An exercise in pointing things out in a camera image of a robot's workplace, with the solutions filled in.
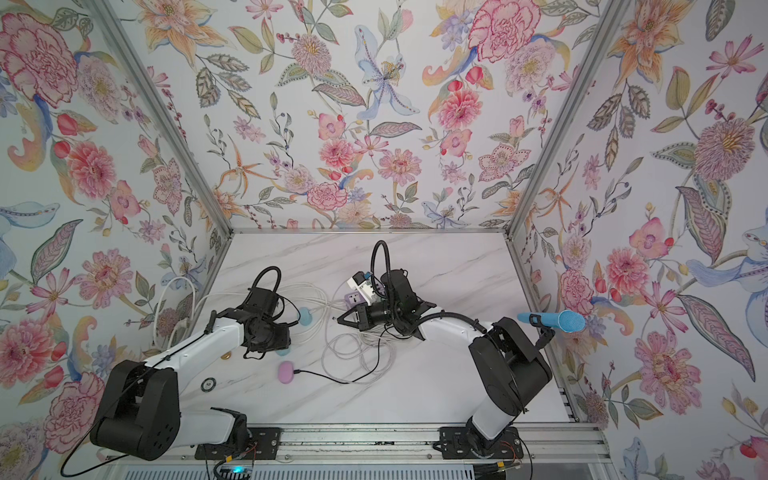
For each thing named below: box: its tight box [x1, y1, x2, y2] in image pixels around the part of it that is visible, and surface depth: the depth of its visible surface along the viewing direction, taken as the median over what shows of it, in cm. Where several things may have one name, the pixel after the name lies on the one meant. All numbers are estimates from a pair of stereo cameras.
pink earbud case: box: [278, 361, 294, 384], surface depth 86 cm
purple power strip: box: [344, 291, 363, 312], surface depth 100 cm
